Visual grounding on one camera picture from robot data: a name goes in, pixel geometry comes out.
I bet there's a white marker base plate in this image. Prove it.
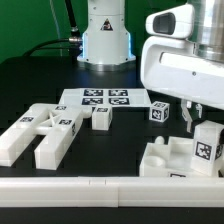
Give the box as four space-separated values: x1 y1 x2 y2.
59 88 151 107

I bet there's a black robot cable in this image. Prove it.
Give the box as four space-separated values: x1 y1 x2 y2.
21 0 84 58

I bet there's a white chair seat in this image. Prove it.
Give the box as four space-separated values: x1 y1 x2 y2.
139 136 202 178

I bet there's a white chair back frame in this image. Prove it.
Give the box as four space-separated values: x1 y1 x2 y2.
0 103 92 170

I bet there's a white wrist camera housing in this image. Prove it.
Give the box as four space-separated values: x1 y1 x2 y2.
145 4 194 39

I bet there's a white front fence rail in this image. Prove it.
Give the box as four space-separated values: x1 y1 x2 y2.
0 177 224 207

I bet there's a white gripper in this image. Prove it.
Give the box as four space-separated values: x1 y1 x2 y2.
140 36 224 132

